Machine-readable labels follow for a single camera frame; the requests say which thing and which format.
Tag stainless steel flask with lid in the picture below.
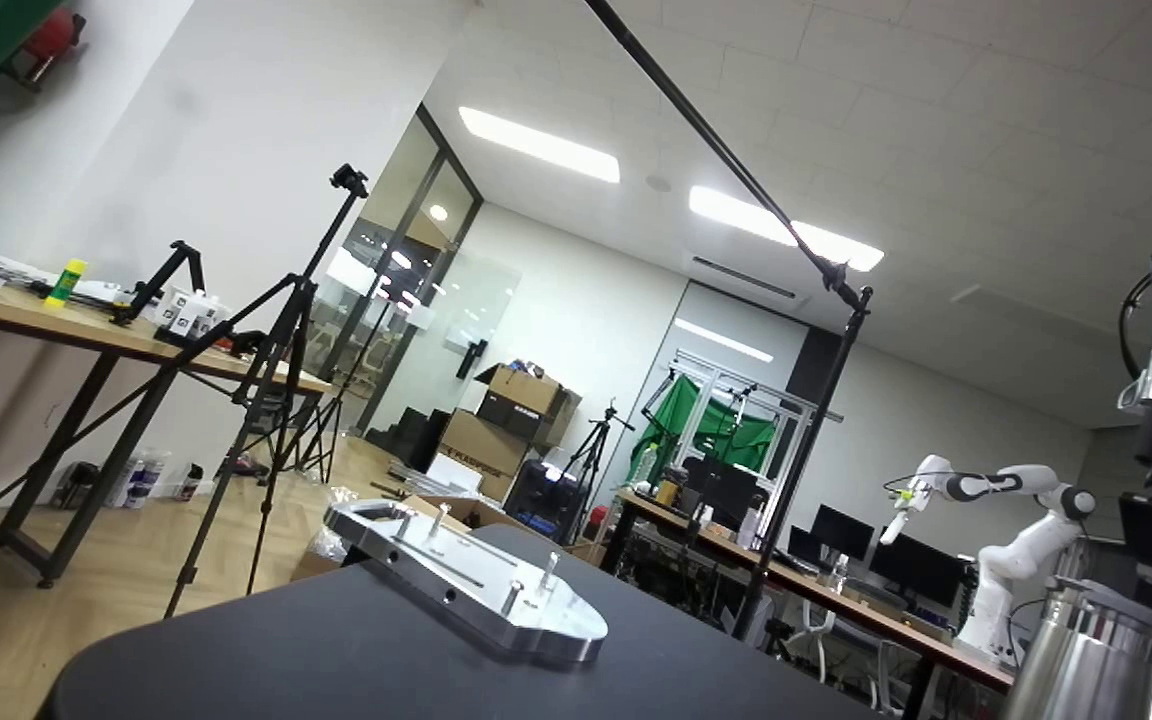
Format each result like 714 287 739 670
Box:
998 577 1152 720

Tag black equipment case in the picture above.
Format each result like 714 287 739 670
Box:
677 452 763 532

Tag small yellow green bottle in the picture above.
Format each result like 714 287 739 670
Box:
38 252 91 313

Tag green cloth backdrop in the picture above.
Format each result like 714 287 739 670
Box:
623 368 783 487

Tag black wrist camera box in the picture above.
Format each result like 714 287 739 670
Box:
1116 486 1152 571

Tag long wooden workbench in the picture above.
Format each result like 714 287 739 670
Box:
613 487 1025 720

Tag long ceiling light panel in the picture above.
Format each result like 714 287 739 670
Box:
457 105 626 189
685 182 893 280

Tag black computer monitor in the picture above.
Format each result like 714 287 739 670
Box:
804 499 879 565
863 529 976 613

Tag silver machined metal plate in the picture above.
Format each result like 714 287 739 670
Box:
319 494 616 673

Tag red wall box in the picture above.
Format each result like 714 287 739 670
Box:
10 10 91 89

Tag cardboard box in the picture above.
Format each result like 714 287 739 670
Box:
475 360 585 429
437 410 536 482

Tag black boom pole stand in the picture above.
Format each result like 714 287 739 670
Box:
585 0 875 645

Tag thin black background tripod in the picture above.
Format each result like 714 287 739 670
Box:
555 405 637 520

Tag black camera tripod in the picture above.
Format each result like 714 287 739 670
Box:
157 162 374 625

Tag wooden table with black legs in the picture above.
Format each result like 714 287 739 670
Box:
0 278 338 592

